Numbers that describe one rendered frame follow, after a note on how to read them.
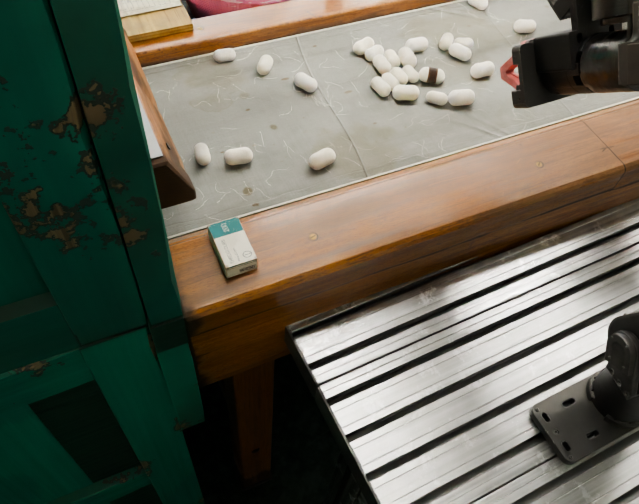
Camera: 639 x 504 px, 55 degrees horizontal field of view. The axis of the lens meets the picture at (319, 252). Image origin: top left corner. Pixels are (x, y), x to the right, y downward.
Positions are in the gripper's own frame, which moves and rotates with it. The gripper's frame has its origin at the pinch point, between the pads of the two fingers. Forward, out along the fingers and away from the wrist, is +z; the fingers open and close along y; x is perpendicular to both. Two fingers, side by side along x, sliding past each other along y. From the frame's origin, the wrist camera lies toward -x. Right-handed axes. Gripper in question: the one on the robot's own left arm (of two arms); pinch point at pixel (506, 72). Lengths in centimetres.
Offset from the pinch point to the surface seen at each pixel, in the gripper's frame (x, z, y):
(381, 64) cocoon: -3.6, 19.2, 6.4
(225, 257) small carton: 11.0, -1.8, 38.6
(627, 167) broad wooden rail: 15.2, -3.3, -14.2
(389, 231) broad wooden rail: 13.8, -2.1, 19.9
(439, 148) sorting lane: 8.3, 8.1, 5.8
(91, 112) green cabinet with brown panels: -6, -27, 48
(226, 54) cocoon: -9.5, 26.6, 26.4
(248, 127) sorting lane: 0.3, 17.5, 28.1
